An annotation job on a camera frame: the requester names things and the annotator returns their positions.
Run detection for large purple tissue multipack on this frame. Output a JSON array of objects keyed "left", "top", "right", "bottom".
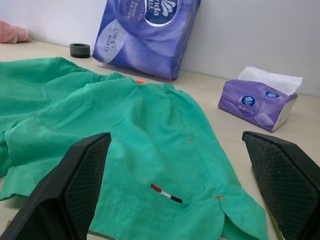
[{"left": 91, "top": 0, "right": 202, "bottom": 81}]

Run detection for black round ring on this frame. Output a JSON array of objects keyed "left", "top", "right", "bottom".
[{"left": 69, "top": 43, "right": 91, "bottom": 59}]

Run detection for small purple tissue pack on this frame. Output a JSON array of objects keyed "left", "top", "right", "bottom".
[{"left": 217, "top": 65, "right": 304, "bottom": 133}]

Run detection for green shorts with orange drawstring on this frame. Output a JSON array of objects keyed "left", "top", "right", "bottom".
[{"left": 0, "top": 56, "right": 270, "bottom": 240}]

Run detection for pink plush toy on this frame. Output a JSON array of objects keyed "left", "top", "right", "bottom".
[{"left": 0, "top": 20, "right": 33, "bottom": 44}]

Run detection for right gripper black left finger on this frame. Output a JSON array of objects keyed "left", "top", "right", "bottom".
[{"left": 0, "top": 132, "right": 112, "bottom": 240}]

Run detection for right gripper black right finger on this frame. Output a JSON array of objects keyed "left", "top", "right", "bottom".
[{"left": 241, "top": 130, "right": 320, "bottom": 240}]

